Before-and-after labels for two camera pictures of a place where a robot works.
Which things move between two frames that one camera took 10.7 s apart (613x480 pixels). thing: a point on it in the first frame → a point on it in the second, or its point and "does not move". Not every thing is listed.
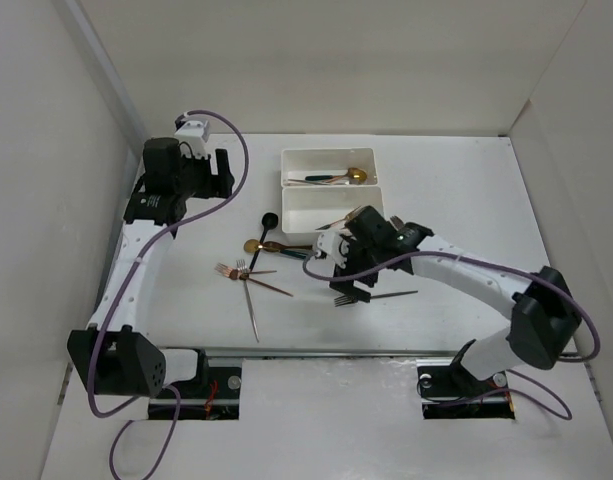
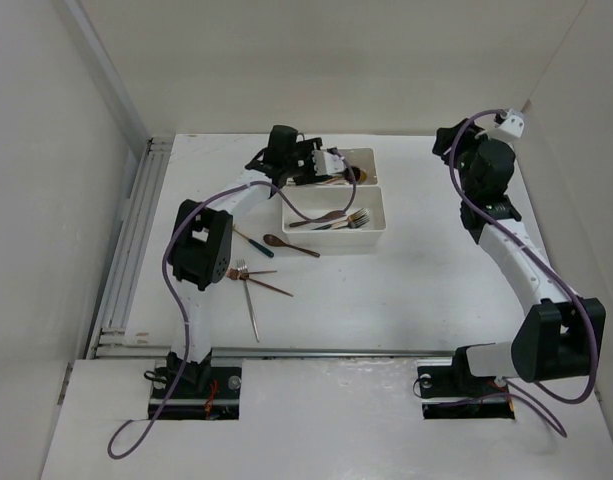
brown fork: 397,221 → 337,213
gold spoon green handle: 253,246 → 259,246
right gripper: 348,288 → 443,139
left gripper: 215,184 → 306,149
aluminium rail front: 246,353 does not move
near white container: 304,210 does not move
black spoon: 268,221 → 356,173
